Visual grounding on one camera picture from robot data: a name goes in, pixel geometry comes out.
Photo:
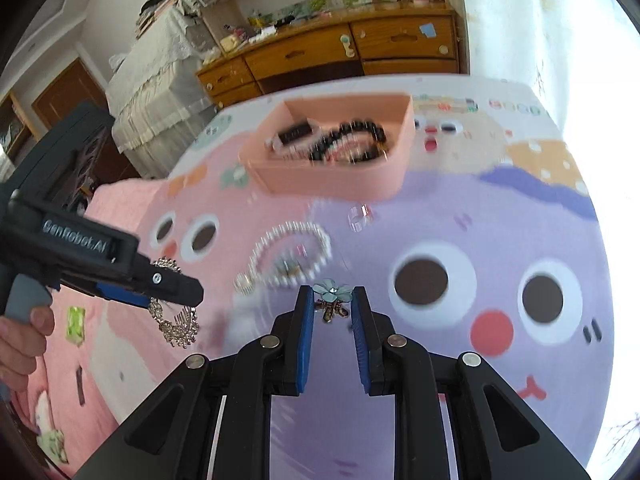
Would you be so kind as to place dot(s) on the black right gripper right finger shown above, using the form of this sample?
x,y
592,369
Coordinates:
x,y
454,417

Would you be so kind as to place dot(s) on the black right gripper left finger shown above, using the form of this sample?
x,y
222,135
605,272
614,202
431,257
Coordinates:
x,y
210,419

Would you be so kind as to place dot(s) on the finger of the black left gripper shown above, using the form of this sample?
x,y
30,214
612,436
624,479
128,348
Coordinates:
x,y
147,282

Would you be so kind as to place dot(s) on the gold rhinestone hair comb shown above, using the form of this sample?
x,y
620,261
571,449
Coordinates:
x,y
181,330

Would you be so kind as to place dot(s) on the pearl round brooch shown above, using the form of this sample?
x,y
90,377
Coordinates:
x,y
244,284

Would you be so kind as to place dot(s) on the silver ring red stone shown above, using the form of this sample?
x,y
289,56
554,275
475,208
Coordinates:
x,y
359,217

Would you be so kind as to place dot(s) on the pink strap smart watch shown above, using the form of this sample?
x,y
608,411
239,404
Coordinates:
x,y
293,139

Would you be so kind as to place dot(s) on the pink plastic jewelry tray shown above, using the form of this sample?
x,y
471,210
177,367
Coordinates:
x,y
361,153

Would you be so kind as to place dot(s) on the person left hand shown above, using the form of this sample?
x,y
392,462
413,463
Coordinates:
x,y
21,344

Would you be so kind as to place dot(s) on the green small packet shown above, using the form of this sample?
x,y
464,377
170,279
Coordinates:
x,y
75,325

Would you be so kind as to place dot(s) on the cartoon printed table mat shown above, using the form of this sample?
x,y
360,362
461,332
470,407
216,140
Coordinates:
x,y
491,244

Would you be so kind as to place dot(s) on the white lace bed cover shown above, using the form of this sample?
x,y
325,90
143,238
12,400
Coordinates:
x,y
158,104

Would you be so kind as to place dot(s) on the yellow mug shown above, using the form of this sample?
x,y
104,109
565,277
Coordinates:
x,y
230,43

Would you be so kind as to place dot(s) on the wooden desk with drawers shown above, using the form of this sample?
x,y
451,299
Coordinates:
x,y
378,39

